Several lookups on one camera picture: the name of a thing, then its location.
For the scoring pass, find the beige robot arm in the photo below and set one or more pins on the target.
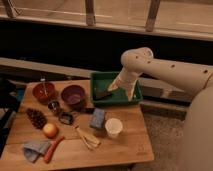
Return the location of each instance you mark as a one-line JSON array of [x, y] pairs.
[[196, 150]]

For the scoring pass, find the orange carrot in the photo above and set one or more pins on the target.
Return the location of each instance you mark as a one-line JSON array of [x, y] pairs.
[[50, 151]]

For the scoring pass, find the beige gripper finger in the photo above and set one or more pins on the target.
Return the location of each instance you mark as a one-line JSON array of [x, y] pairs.
[[113, 86], [129, 93]]

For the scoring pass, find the apple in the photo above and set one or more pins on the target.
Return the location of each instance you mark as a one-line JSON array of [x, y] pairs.
[[50, 130]]

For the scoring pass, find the white paper cup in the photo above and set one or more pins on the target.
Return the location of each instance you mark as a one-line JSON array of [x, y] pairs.
[[113, 127]]

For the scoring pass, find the blue-grey cloth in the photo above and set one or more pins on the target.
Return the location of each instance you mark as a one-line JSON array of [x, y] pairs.
[[33, 149]]

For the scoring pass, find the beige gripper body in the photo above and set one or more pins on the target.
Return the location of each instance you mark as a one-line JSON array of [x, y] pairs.
[[126, 79]]

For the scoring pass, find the blue sponge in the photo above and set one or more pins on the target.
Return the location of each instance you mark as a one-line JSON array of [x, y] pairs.
[[97, 119]]

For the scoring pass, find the black measuring cup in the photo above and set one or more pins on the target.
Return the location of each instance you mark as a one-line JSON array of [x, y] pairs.
[[68, 118]]

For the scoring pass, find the wooden tongs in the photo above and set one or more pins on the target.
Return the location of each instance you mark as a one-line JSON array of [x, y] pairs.
[[89, 139]]

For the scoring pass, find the green plastic tray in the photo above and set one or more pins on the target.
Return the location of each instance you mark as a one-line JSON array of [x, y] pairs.
[[99, 82]]

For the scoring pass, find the purple bowl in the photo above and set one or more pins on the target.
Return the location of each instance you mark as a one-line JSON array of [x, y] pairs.
[[73, 95]]

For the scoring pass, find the metal spoon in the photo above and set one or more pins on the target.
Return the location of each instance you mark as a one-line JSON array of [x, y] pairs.
[[43, 84]]

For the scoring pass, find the dark brown block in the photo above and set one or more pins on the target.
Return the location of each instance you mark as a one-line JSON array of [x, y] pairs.
[[101, 94]]

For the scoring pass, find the pine cone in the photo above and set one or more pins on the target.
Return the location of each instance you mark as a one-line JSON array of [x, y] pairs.
[[37, 118]]

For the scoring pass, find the red-brown bowl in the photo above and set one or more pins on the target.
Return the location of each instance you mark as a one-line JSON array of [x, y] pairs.
[[38, 92]]

